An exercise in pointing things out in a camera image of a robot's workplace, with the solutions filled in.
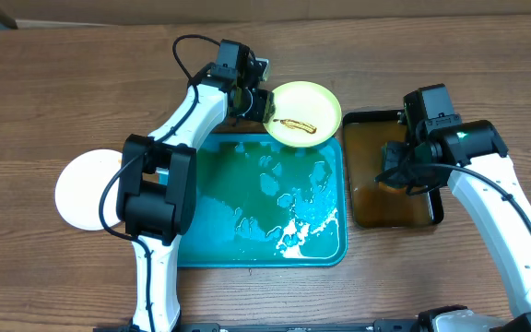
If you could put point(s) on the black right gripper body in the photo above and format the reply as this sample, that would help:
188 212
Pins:
420 177

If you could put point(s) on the green and yellow sponge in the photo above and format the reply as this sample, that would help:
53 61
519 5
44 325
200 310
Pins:
390 186

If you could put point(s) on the black tray with brown water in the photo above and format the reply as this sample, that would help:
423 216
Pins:
378 205

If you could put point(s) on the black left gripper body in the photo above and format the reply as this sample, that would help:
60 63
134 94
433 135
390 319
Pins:
253 105

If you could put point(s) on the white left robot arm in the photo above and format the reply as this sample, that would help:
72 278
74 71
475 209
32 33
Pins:
157 181

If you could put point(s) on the brown cardboard wall panel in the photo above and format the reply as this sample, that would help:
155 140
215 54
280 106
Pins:
72 13

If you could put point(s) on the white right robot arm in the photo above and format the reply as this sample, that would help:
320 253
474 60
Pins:
480 174

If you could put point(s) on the yellow-green plate with sauce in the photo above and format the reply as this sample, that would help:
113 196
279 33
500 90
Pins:
305 114

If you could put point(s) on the teal plastic tray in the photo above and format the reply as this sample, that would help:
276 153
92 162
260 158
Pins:
263 204

